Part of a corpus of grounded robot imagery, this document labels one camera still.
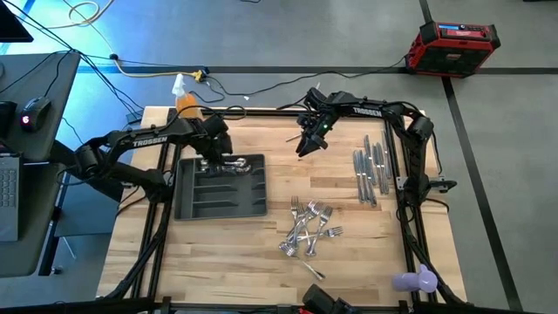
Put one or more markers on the small black floor box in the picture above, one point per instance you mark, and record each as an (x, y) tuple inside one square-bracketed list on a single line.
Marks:
[(134, 118)]

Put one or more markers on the grey plastic cutlery tray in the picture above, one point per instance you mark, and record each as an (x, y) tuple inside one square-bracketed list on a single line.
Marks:
[(218, 211)]

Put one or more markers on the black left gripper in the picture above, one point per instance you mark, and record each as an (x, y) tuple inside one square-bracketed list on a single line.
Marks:
[(213, 135)]

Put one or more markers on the black aluminium table frame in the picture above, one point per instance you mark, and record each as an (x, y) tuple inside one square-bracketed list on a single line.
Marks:
[(261, 113)]

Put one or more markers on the black desk device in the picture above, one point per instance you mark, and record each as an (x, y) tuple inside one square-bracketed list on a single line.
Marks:
[(6, 120)]

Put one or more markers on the grey desk base plate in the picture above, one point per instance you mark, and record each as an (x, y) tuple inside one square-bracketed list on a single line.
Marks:
[(87, 213)]

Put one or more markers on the orange liquid spray bottle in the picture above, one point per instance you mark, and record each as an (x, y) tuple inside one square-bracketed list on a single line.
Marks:
[(187, 104)]

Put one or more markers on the dark grey desk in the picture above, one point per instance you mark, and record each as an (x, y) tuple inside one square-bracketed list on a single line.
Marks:
[(39, 144)]

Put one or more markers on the silver metal fork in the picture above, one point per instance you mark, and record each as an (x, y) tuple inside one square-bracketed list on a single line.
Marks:
[(294, 202), (301, 210), (287, 249), (335, 231), (326, 213), (315, 207)]

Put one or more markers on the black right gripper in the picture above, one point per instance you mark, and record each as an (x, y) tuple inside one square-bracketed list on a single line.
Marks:
[(322, 111)]

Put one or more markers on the red and black jobsite radio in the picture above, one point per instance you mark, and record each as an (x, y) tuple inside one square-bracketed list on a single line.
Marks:
[(453, 52)]

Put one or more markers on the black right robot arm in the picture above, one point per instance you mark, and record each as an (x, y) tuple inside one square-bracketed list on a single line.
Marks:
[(366, 111)]

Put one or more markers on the black computer monitor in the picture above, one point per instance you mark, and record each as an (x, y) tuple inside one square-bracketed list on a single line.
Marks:
[(13, 26)]

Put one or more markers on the lavender plastic object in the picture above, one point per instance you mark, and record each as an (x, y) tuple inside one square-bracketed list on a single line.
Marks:
[(414, 281)]

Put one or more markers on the silver metal spoon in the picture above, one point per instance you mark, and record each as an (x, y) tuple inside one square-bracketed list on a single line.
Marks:
[(242, 169), (239, 163), (293, 138)]

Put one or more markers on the grey laptop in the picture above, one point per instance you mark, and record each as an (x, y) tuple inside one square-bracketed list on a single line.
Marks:
[(8, 196)]

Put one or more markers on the black object with red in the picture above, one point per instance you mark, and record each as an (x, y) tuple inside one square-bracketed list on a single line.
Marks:
[(322, 301)]

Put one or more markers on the black computer mouse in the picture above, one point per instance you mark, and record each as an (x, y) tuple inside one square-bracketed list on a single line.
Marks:
[(35, 111)]

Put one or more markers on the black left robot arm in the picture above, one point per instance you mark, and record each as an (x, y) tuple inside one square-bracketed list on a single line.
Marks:
[(148, 141)]

